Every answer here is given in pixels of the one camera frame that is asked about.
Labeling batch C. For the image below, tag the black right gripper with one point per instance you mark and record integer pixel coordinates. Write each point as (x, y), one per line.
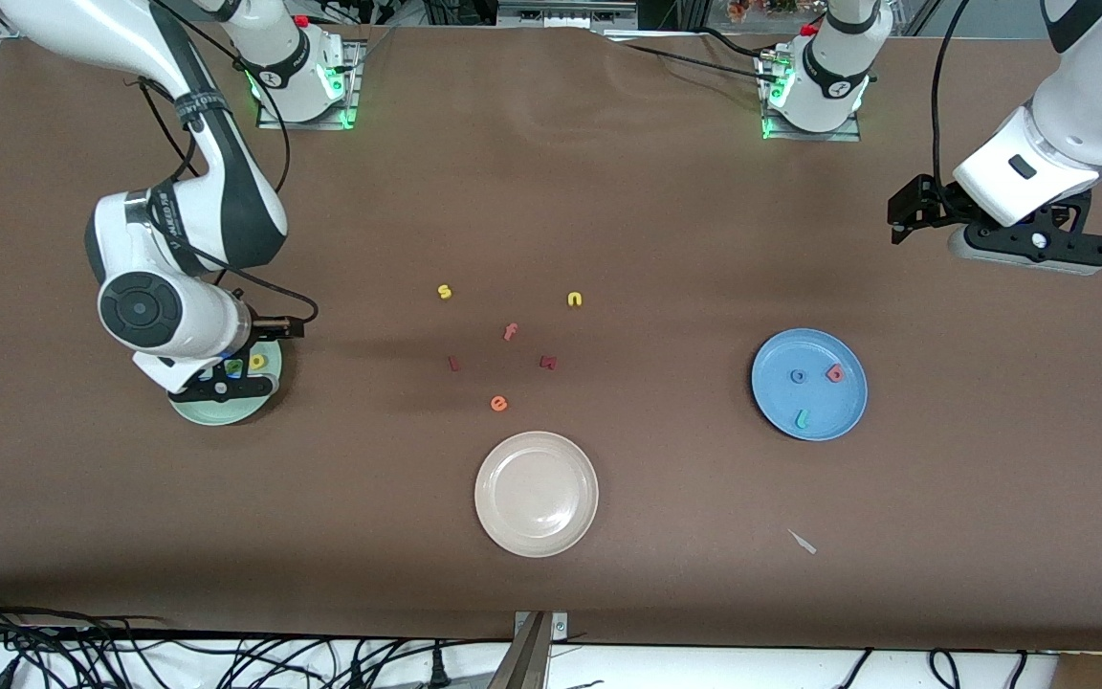
(297, 329)

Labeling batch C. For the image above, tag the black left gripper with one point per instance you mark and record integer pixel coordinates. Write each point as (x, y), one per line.
(934, 204)

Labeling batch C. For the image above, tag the pink foam letter b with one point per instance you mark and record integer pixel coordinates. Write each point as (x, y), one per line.
(831, 371)

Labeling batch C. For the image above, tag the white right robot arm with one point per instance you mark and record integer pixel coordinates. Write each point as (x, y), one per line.
(226, 191)

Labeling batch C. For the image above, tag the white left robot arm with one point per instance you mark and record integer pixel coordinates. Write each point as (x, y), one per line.
(1096, 105)

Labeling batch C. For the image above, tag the green plate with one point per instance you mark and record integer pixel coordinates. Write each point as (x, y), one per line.
(221, 411)

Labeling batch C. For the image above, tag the blue plate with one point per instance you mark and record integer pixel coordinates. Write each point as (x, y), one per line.
(828, 411)

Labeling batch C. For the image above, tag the orange artificial flowers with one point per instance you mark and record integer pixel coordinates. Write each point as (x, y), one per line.
(761, 8)

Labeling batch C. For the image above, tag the beige plate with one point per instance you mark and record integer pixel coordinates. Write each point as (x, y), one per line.
(537, 494)

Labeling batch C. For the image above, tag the white paper scrap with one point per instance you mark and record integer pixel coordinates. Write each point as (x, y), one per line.
(803, 542)

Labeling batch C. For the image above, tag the grey metal table leg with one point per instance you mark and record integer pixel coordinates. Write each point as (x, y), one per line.
(522, 665)

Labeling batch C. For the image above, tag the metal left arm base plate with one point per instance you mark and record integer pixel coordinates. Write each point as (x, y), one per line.
(828, 136)

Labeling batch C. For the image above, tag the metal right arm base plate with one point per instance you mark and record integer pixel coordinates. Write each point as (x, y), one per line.
(352, 86)

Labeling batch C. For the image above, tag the silver metal bracket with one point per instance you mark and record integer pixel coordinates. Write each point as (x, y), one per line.
(559, 627)

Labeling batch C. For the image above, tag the silver metal rail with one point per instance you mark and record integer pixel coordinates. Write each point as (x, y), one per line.
(565, 11)

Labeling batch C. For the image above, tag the aluminium frame post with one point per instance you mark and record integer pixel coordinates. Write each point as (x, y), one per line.
(8, 31)

